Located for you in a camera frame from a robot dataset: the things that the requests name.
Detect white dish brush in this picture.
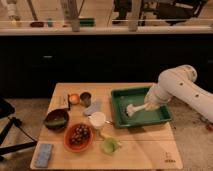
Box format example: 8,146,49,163
126,104,146,117

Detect green plastic tray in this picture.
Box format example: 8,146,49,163
110,86,173,129

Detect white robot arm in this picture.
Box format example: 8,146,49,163
144,65,213,123

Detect white cup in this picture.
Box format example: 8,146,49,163
89,112,106,130

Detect grey-blue cloth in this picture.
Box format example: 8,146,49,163
83,100,101,116

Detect green plastic cup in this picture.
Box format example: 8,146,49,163
101,138,120,155

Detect small metal cup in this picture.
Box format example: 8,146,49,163
80,92,91,107

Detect orange fruit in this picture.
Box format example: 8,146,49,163
69,93,80,105

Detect wooden folding table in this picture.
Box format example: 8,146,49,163
30,83,183,171

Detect orange bowl with grapes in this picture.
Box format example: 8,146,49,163
64,123,93,153

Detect dark bowl with cucumber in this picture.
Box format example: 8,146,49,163
44,109,69,131

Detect blue sponge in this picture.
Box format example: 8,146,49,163
34,144,53,168

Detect black chair base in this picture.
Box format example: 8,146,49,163
0,98,37,161

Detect black-handled knife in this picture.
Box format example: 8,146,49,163
67,94,70,111

